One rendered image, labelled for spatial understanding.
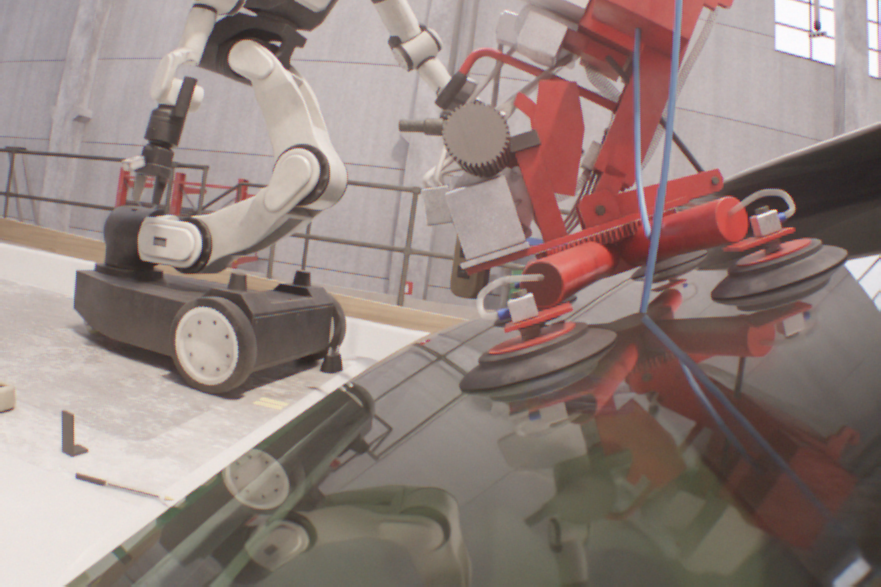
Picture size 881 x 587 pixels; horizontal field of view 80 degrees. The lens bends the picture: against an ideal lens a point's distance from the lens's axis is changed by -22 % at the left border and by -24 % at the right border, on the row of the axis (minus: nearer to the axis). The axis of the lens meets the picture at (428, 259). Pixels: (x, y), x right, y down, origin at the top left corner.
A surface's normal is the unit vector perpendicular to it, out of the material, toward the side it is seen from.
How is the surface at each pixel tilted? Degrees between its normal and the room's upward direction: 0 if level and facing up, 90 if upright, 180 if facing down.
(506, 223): 90
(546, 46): 90
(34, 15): 90
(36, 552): 12
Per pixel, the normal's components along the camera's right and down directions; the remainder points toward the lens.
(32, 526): 0.11, -0.97
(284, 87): -0.11, 0.40
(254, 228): -0.50, 0.30
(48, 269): 0.14, 0.05
